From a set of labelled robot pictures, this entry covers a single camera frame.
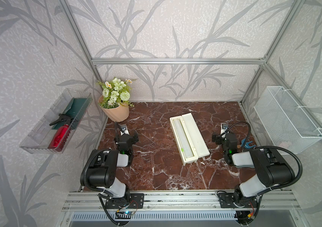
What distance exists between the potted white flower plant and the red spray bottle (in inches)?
9.6

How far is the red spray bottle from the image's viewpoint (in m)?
0.56

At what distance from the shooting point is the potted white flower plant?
2.90 feet
